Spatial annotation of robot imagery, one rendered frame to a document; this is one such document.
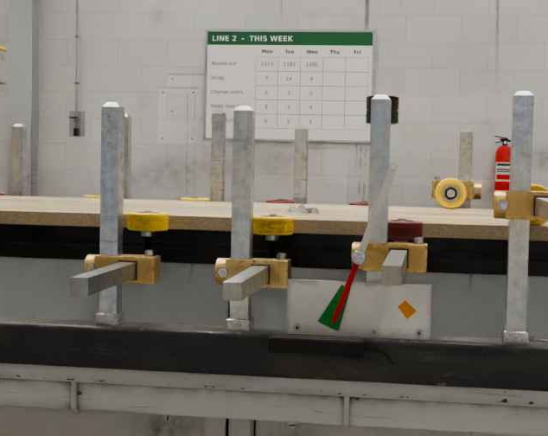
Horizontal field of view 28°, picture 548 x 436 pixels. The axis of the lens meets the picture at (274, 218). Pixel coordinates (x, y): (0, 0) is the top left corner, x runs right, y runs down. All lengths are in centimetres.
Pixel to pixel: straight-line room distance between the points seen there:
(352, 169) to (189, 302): 695
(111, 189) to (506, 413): 83
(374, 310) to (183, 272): 47
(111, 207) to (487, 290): 75
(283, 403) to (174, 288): 37
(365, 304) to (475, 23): 731
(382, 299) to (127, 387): 52
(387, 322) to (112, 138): 61
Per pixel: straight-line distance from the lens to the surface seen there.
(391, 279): 165
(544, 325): 220
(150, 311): 227
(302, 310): 198
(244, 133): 198
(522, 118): 196
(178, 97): 939
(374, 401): 203
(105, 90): 957
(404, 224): 202
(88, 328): 206
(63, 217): 226
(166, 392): 209
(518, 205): 195
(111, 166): 204
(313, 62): 919
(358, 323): 197
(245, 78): 926
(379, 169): 196
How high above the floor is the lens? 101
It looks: 3 degrees down
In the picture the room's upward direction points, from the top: 1 degrees clockwise
